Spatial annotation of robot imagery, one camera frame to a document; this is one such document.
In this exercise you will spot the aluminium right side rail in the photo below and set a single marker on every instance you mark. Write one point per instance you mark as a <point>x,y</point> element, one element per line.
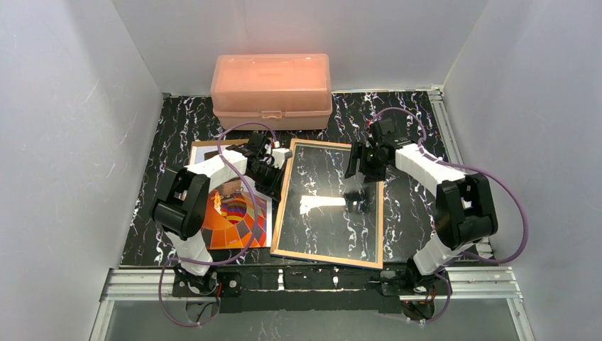
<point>436,99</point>

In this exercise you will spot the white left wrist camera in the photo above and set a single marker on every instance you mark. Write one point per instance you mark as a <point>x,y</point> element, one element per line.
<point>280,157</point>

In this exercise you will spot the blue wooden picture frame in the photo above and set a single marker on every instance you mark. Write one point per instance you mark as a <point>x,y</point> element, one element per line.
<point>380,226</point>

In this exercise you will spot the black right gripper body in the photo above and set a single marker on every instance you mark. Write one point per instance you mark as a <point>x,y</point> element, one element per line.
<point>363,167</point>

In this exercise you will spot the aluminium front mounting rail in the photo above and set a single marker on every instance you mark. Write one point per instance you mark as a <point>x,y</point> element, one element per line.
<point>467,282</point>

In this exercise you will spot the translucent pink plastic storage box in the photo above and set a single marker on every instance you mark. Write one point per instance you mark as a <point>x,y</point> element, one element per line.
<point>284,92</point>

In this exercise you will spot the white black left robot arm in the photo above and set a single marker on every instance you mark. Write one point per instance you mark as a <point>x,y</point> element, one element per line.
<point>180,202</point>

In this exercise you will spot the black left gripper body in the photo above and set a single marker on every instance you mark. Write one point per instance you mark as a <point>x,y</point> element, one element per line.
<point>267,173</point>

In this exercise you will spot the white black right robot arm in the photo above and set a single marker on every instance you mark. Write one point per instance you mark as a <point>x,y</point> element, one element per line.
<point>464,209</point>

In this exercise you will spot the clear acrylic frame sheet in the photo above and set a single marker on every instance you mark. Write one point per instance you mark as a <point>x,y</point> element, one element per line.
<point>324,216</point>

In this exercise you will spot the hot air balloon photo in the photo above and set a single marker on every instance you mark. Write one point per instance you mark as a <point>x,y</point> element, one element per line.
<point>230,216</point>

